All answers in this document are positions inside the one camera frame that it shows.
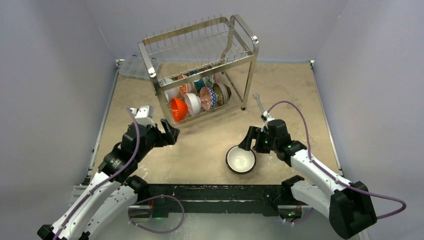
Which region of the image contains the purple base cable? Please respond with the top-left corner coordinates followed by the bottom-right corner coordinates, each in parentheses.
top-left (127, 194), bottom-right (185, 235)

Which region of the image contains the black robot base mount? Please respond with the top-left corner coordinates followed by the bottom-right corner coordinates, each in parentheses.
top-left (127, 175), bottom-right (304, 218)

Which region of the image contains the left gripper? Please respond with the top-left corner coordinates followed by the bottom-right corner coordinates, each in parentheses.
top-left (135, 118), bottom-right (180, 161)

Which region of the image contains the black tan geometric bowl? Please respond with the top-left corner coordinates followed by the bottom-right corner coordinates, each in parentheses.
top-left (213, 83), bottom-right (232, 106)

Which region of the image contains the solid orange bowl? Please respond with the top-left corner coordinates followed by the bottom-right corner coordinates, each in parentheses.
top-left (170, 98), bottom-right (188, 122)

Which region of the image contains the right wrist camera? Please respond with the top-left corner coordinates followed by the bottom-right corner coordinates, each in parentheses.
top-left (261, 111), bottom-right (275, 132)

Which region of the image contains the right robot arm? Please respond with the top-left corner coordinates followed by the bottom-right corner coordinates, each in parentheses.
top-left (231, 119), bottom-right (377, 240)

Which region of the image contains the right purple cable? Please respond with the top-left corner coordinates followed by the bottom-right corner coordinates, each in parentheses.
top-left (266, 100), bottom-right (407, 221)

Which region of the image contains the pink bowl in rack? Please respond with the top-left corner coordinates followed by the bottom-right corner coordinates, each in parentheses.
top-left (214, 72), bottom-right (223, 83)

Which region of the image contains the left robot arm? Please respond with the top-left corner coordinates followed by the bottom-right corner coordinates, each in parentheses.
top-left (37, 117), bottom-right (180, 240)

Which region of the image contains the blue zigzag patterned bowl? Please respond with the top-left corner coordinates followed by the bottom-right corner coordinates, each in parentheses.
top-left (199, 86), bottom-right (217, 112)

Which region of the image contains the white bowl with dark rim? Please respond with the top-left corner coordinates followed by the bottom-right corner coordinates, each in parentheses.
top-left (225, 145), bottom-right (257, 175)

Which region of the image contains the clear plastic organizer box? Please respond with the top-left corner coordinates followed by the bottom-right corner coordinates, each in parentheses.
top-left (119, 55), bottom-right (149, 81)

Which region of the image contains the silver wrench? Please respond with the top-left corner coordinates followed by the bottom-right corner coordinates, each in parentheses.
top-left (252, 92), bottom-right (265, 115)

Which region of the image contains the stainless steel dish rack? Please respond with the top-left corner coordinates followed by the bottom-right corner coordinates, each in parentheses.
top-left (138, 14), bottom-right (260, 127)

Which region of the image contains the plain white bowl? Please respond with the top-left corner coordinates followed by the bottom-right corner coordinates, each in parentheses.
top-left (184, 93), bottom-right (202, 116)

